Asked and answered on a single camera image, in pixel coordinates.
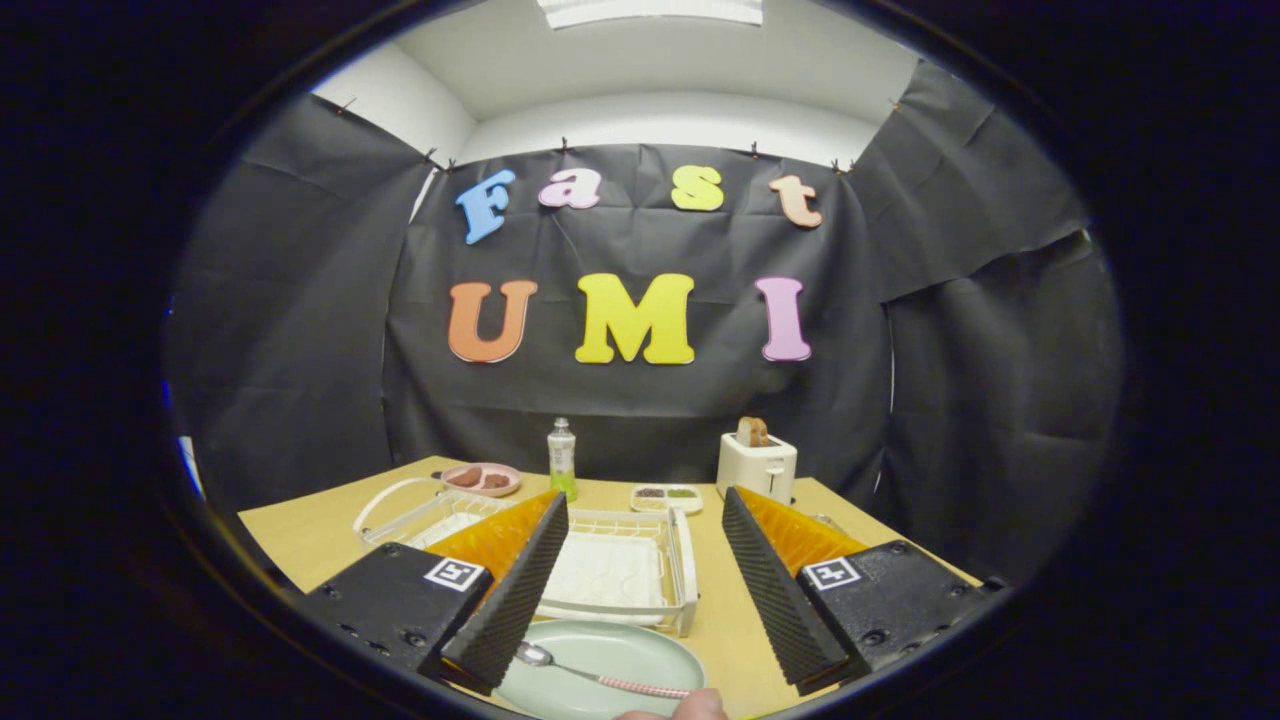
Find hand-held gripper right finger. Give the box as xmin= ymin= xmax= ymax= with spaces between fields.
xmin=722 ymin=486 xmax=1001 ymax=698

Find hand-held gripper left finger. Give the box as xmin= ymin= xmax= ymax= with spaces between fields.
xmin=303 ymin=490 xmax=571 ymax=698

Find spoon with pink checkered handle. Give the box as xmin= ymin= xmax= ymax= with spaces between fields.
xmin=515 ymin=641 xmax=693 ymax=700

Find white wire dish rack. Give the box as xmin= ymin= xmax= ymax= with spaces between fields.
xmin=353 ymin=477 xmax=699 ymax=639

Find light green plate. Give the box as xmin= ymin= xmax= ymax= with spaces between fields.
xmin=495 ymin=620 xmax=707 ymax=720

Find pink oval dish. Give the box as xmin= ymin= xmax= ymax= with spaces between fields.
xmin=441 ymin=462 xmax=523 ymax=498

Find white toaster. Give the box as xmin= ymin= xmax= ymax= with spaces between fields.
xmin=716 ymin=432 xmax=798 ymax=506

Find clear bottle with green drink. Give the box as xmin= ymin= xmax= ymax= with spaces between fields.
xmin=547 ymin=417 xmax=578 ymax=503

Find white divided tray with beans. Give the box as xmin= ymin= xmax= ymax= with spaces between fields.
xmin=630 ymin=484 xmax=704 ymax=515

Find black backdrop cloth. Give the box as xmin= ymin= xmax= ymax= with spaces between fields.
xmin=165 ymin=60 xmax=1126 ymax=591

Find ceiling light panel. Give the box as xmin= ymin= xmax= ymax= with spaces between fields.
xmin=537 ymin=0 xmax=764 ymax=29

